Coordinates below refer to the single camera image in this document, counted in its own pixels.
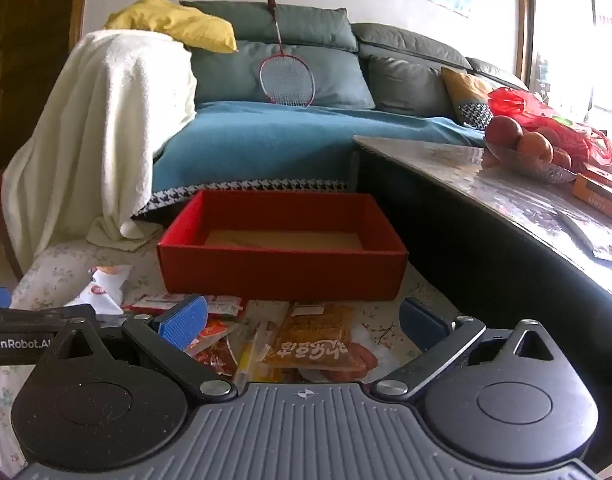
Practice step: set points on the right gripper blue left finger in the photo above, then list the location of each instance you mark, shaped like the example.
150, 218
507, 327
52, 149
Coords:
162, 341

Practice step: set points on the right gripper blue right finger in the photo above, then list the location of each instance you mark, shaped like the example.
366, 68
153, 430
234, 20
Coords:
443, 344

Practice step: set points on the clear red snack packet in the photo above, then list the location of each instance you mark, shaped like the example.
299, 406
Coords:
220, 345

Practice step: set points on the white sausage snack pack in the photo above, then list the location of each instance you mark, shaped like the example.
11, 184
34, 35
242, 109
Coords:
371, 354

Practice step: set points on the red white barcode snack pack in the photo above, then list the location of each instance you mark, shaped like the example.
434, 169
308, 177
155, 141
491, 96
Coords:
225, 306

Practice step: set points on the white red snack pouch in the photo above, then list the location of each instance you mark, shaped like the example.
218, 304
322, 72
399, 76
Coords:
104, 292

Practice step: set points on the yellow stick snack pack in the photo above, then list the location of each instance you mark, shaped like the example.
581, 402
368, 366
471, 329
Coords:
251, 366

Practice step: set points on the brown tofu snack pack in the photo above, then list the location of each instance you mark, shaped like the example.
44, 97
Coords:
315, 337

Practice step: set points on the floral ottoman cover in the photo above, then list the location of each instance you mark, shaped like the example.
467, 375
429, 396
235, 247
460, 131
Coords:
61, 272

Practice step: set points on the red cardboard box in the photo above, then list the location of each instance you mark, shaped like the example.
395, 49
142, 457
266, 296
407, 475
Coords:
295, 246

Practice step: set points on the glass fruit bowl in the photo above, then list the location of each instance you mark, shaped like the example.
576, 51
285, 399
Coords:
531, 166

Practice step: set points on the blue sofa throw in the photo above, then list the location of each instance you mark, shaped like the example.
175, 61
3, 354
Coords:
254, 146

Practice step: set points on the apple in bowl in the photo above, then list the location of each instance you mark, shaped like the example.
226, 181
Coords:
503, 131

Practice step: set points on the orange fruit in bowl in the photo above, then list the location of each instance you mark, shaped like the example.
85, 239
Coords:
535, 144

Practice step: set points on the orange carton box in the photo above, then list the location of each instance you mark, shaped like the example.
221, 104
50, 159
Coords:
593, 186

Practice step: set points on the red plastic bag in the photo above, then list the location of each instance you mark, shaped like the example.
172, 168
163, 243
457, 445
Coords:
583, 143

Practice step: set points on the cream white blanket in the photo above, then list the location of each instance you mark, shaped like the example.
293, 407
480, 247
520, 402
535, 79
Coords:
87, 170

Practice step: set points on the patterned yellow cushion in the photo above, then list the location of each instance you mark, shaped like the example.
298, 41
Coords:
469, 97

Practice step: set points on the teal sofa pillow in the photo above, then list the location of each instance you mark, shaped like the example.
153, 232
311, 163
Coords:
339, 81

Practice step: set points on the red badminton racket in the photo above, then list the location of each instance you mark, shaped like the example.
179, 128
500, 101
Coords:
285, 78

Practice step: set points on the dark green sofa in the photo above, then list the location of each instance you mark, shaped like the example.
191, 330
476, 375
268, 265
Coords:
401, 68

